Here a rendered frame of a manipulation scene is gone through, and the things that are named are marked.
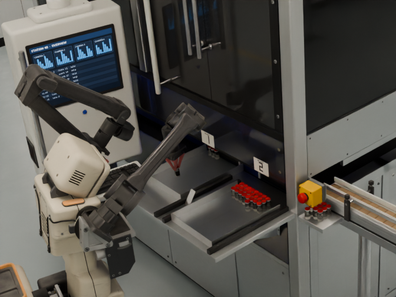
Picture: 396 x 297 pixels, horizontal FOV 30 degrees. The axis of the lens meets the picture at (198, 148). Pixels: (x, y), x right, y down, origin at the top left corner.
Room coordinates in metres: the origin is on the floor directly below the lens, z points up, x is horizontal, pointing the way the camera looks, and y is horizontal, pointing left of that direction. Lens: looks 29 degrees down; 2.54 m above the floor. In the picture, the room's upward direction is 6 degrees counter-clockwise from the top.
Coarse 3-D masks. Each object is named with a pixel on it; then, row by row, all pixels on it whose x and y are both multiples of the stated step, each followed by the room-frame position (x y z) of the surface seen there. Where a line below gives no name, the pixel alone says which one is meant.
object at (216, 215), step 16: (224, 192) 2.56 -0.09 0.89; (192, 208) 2.47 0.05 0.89; (208, 208) 2.47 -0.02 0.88; (224, 208) 2.46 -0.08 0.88; (240, 208) 2.45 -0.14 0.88; (272, 208) 2.37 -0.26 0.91; (192, 224) 2.37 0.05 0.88; (208, 224) 2.36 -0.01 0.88; (224, 224) 2.35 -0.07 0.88; (240, 224) 2.34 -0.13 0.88; (208, 240) 2.22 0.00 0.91
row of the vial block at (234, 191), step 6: (234, 186) 2.54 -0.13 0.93; (234, 192) 2.52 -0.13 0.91; (240, 192) 2.49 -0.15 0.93; (234, 198) 2.52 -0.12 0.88; (240, 198) 2.48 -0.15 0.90; (246, 198) 2.45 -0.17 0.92; (252, 198) 2.44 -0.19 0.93; (252, 204) 2.43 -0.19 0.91; (258, 204) 2.39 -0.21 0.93; (258, 210) 2.39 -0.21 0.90
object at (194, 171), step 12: (204, 144) 2.94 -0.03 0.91; (192, 156) 2.90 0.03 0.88; (204, 156) 2.89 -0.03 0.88; (168, 168) 2.82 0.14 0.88; (180, 168) 2.81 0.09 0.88; (192, 168) 2.80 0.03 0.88; (204, 168) 2.79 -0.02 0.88; (216, 168) 2.78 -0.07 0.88; (228, 168) 2.77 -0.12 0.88; (240, 168) 2.73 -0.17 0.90; (156, 180) 2.68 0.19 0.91; (168, 180) 2.72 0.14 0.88; (180, 180) 2.71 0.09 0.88; (192, 180) 2.70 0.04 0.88; (204, 180) 2.69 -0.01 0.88; (216, 180) 2.65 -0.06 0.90; (168, 192) 2.62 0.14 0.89; (180, 192) 2.61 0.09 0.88
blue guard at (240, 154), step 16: (144, 80) 3.17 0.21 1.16; (144, 96) 3.18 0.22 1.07; (160, 96) 3.07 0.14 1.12; (176, 96) 2.97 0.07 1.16; (160, 112) 3.09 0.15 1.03; (208, 112) 2.78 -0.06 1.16; (208, 128) 2.79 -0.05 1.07; (224, 128) 2.70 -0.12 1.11; (240, 128) 2.61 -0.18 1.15; (224, 144) 2.71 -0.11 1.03; (240, 144) 2.62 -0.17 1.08; (256, 144) 2.54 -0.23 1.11; (272, 144) 2.46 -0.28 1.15; (272, 160) 2.46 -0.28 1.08; (272, 176) 2.47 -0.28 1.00
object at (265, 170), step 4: (256, 160) 2.54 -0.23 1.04; (260, 160) 2.52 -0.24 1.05; (256, 164) 2.54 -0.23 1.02; (260, 164) 2.52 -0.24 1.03; (264, 164) 2.50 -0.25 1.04; (256, 168) 2.54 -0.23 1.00; (260, 168) 2.52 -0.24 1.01; (264, 168) 2.50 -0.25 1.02; (260, 172) 2.52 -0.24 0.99; (264, 172) 2.50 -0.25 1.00; (268, 172) 2.48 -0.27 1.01; (268, 176) 2.49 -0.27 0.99
